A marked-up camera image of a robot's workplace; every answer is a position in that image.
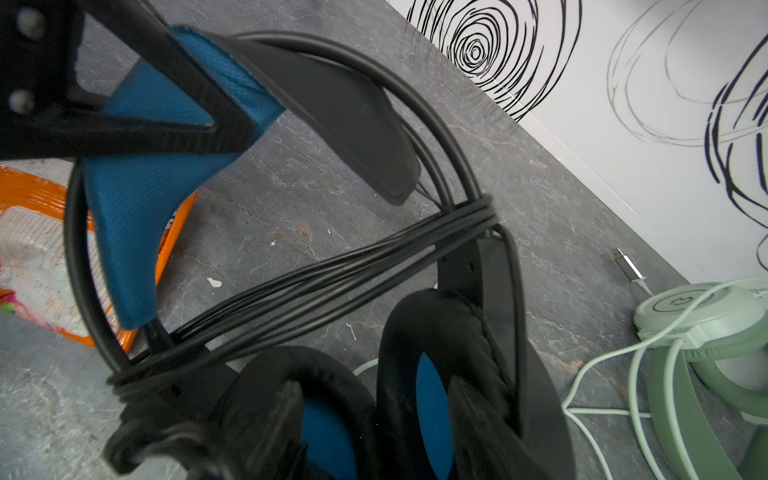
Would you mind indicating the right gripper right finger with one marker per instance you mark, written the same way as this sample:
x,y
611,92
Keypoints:
x,y
484,446

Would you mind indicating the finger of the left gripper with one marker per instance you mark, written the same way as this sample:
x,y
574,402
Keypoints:
x,y
169,102

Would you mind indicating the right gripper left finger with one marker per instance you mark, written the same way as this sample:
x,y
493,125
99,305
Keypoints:
x,y
260,428

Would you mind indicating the black gaming headphones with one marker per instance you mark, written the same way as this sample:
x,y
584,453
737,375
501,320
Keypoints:
x,y
373,336

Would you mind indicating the mint green headphones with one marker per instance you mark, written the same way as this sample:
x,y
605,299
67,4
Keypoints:
x,y
717,333

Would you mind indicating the orange snack bag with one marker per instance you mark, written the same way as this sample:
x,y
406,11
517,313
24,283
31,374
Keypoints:
x,y
34,279

